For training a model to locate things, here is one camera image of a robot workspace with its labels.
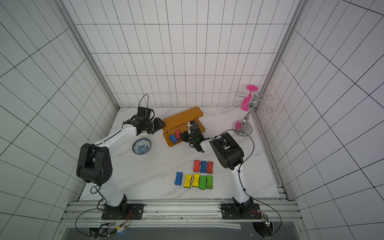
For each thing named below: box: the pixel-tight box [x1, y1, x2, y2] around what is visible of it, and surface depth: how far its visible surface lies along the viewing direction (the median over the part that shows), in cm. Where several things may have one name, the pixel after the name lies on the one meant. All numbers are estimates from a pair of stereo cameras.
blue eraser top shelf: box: [174, 172, 183, 186], surface depth 85 cm
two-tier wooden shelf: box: [162, 106, 206, 148], surface depth 97 cm
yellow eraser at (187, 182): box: [183, 174, 192, 188], surface depth 83 cm
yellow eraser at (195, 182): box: [192, 173, 201, 187], surface depth 83 cm
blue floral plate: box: [132, 138, 152, 155], surface depth 97 cm
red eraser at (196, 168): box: [193, 160, 201, 172], surface depth 89 cm
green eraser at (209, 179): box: [206, 175, 213, 189], surface depth 83 cm
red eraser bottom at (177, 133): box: [175, 130, 181, 139], surface depth 102 cm
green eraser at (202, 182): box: [198, 175, 207, 190], surface depth 83 cm
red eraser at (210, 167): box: [207, 161, 214, 174], surface depth 89 cm
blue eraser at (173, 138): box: [169, 134, 178, 144], surface depth 100 cm
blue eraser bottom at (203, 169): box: [200, 160, 207, 173], surface depth 89 cm
